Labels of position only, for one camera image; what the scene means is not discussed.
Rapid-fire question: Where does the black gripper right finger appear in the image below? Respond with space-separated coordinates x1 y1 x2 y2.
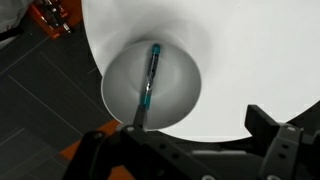
245 104 320 180

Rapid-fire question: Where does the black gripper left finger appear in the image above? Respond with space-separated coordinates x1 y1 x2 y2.
63 104 221 180

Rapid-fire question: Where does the teal and black marker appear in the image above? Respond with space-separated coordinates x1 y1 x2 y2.
139 43 162 113

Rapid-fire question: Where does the white round bowl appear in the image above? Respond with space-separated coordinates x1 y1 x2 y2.
100 39 203 131

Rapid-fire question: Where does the orange table base leg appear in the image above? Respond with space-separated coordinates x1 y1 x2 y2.
59 119 134 180
28 0 84 40

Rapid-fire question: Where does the black hardware piece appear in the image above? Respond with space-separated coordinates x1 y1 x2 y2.
35 0 73 34

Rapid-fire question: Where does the thin black rod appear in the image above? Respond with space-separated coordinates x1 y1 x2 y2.
0 28 24 43

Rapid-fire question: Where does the crumpled white sheet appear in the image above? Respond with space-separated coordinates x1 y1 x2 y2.
0 0 34 34

